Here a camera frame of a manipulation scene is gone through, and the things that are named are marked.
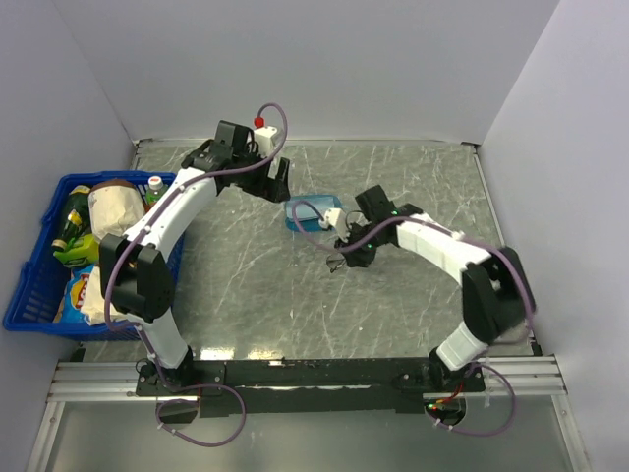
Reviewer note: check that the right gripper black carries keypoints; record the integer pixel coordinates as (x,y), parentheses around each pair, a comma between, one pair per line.
(356,259)

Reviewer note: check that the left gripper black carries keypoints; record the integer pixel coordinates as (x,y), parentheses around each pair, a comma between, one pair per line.
(266,186)

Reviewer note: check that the black thin sunglasses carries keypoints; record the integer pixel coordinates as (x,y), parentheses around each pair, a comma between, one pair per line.
(335,262)

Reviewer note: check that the light blue cleaning cloth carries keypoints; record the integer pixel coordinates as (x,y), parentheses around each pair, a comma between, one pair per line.
(308,207)

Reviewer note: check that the blue translucent glasses case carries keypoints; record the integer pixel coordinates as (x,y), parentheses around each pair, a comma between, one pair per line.
(310,226)

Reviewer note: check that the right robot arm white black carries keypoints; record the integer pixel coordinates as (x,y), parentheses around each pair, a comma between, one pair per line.
(496,295)

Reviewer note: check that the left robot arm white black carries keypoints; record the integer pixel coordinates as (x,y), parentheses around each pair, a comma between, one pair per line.
(135,278)

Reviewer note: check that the green bottle white cap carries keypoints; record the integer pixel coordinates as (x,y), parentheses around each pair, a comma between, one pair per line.
(155,190)

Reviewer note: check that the brown white paper bag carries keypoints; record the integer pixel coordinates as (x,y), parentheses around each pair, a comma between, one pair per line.
(114,206)

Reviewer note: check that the dark green glass bottle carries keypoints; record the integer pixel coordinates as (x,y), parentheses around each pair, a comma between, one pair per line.
(74,219)

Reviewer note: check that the lime green snack pack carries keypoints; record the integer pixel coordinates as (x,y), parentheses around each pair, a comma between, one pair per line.
(83,252)

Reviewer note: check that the blue yellow chips bag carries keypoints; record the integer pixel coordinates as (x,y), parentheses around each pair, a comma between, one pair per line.
(70,307)

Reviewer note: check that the blue plastic basket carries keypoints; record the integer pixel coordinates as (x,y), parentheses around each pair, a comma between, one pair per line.
(43,279)

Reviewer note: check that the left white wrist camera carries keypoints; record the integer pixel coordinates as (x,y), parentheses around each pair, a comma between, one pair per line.
(266,137)

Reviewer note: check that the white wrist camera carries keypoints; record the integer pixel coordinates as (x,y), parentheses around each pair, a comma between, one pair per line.
(335,218)
(266,137)

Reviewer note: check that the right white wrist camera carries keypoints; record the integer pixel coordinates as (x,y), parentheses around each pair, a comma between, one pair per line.
(335,218)

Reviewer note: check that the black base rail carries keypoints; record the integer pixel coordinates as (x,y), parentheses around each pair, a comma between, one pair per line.
(223,388)

